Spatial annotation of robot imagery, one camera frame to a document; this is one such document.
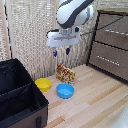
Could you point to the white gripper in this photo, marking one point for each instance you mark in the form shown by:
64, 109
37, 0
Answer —
63, 38

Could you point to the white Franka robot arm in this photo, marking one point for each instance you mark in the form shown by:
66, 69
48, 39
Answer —
71, 11

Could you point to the dark brown drawer cabinet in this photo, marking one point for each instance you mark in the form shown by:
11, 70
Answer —
96, 30

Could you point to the colourful snack bag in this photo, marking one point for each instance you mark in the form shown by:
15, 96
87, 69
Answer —
65, 74

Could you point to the beige bamboo folding screen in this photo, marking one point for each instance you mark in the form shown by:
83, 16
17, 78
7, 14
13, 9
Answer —
30, 36

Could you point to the yellow bowl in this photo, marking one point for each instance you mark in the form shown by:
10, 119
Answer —
43, 84

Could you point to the blue bowl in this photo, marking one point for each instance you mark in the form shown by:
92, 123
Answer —
65, 91

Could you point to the black fabric storage box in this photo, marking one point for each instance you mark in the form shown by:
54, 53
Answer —
20, 100

